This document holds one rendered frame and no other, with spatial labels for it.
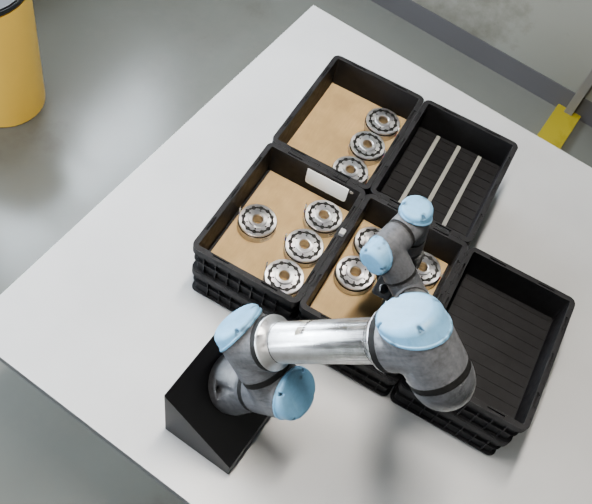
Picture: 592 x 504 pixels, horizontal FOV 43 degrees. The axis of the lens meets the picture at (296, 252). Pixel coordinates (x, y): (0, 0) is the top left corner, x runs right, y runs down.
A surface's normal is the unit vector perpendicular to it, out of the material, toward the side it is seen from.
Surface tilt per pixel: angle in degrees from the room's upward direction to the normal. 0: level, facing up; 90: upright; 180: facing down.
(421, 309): 40
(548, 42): 90
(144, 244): 0
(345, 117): 0
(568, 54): 90
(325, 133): 0
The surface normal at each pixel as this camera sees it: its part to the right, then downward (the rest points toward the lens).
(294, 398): 0.72, 0.10
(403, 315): -0.36, -0.80
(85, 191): 0.14, -0.51
